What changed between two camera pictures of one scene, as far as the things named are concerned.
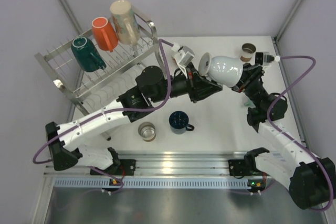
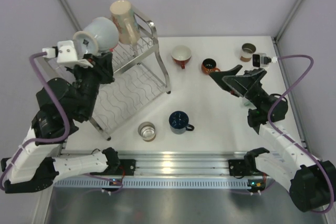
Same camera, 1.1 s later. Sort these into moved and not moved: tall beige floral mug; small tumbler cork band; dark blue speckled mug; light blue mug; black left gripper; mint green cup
Moved: light blue mug; black left gripper
Not moved: mint green cup; small tumbler cork band; tall beige floral mug; dark blue speckled mug
